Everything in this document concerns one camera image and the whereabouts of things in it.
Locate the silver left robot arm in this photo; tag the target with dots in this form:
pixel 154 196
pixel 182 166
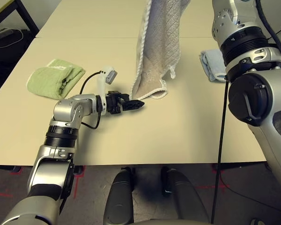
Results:
pixel 51 175

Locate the grey right robot leg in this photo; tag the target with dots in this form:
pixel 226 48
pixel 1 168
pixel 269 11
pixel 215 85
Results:
pixel 185 199

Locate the grey robot leg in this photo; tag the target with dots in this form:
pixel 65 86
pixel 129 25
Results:
pixel 185 199
pixel 119 199

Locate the beige robot waist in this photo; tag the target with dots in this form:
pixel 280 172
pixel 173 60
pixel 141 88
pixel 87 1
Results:
pixel 166 222

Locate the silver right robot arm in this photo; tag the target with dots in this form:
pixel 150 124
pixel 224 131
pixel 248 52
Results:
pixel 248 100

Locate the grey left robot leg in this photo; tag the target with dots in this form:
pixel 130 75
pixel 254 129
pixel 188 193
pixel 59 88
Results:
pixel 119 199

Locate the beige towel with white trim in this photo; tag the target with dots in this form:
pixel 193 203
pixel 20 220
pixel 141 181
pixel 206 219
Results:
pixel 159 47

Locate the red floor tape cross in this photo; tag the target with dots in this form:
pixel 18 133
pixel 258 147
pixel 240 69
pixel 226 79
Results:
pixel 220 186

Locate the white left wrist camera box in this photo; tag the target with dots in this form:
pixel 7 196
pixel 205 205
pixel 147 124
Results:
pixel 103 79

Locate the grey sneaker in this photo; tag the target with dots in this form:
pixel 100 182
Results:
pixel 257 222

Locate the black table frame leg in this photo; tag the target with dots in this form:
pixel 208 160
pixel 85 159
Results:
pixel 28 21

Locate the folded green towel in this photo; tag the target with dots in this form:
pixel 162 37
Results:
pixel 46 79

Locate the folded light blue towel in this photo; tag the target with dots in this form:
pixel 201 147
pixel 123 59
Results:
pixel 210 65

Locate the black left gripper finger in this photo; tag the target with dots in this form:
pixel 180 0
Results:
pixel 125 96
pixel 134 105

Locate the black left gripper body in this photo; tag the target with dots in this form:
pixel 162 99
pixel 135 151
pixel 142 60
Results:
pixel 113 103

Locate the grey power strip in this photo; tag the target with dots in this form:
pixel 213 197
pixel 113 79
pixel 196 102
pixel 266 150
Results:
pixel 1 32

